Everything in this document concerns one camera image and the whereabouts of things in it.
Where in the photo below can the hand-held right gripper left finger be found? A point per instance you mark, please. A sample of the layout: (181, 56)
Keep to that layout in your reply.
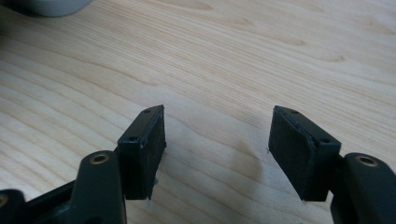
(141, 155)

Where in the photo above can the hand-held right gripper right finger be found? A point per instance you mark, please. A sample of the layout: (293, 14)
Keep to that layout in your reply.
(299, 152)

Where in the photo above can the grey-white rounded container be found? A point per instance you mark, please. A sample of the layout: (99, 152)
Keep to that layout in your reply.
(53, 6)

